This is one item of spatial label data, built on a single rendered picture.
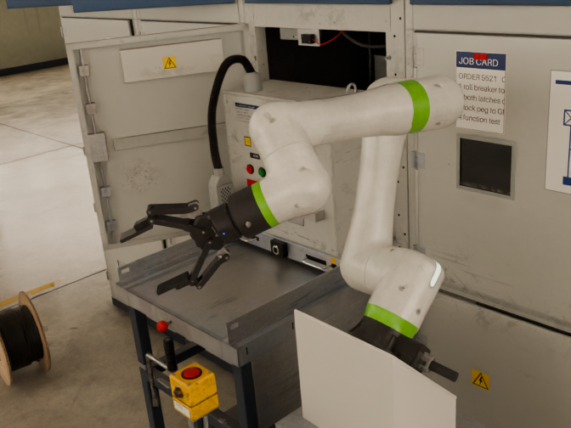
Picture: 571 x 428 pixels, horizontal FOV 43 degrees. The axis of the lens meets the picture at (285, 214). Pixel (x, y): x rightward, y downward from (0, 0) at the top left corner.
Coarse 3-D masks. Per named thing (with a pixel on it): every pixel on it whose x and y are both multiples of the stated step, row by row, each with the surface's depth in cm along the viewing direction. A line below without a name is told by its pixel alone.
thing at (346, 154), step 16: (272, 80) 249; (256, 96) 225; (272, 96) 223; (288, 96) 222; (304, 96) 220; (320, 96) 218; (224, 112) 240; (336, 144) 209; (352, 144) 213; (336, 160) 210; (352, 160) 215; (336, 176) 212; (352, 176) 216; (336, 192) 213; (352, 192) 218; (336, 208) 215; (352, 208) 220; (336, 224) 216; (336, 240) 218
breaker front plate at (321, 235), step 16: (224, 96) 237; (240, 96) 231; (240, 128) 236; (240, 144) 239; (240, 160) 241; (256, 160) 235; (320, 160) 212; (240, 176) 244; (256, 176) 238; (288, 224) 233; (304, 224) 227; (320, 224) 221; (304, 240) 229; (320, 240) 223
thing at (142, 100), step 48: (96, 48) 240; (144, 48) 242; (192, 48) 247; (240, 48) 255; (96, 96) 245; (144, 96) 250; (192, 96) 255; (96, 144) 248; (144, 144) 254; (192, 144) 261; (96, 192) 253; (144, 192) 261; (192, 192) 267; (144, 240) 264
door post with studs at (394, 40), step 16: (400, 0) 200; (400, 16) 202; (400, 32) 204; (400, 48) 205; (400, 64) 207; (400, 176) 220; (400, 192) 222; (400, 208) 224; (400, 224) 226; (400, 240) 228
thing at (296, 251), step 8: (264, 232) 243; (256, 240) 247; (264, 240) 243; (288, 240) 234; (264, 248) 244; (288, 248) 235; (296, 248) 232; (304, 248) 228; (312, 248) 227; (288, 256) 236; (296, 256) 233; (304, 256) 230; (312, 256) 227; (320, 256) 224; (336, 256) 220; (320, 264) 225; (336, 264) 219
